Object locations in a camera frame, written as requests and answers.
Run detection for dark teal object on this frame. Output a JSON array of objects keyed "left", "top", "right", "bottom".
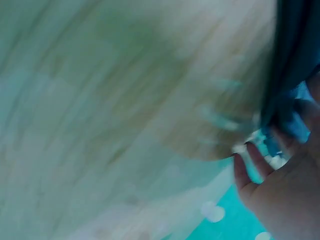
[{"left": 259, "top": 0, "right": 320, "bottom": 157}]

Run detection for person's right hand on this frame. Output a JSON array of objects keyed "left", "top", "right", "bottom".
[{"left": 232, "top": 74, "right": 320, "bottom": 240}]

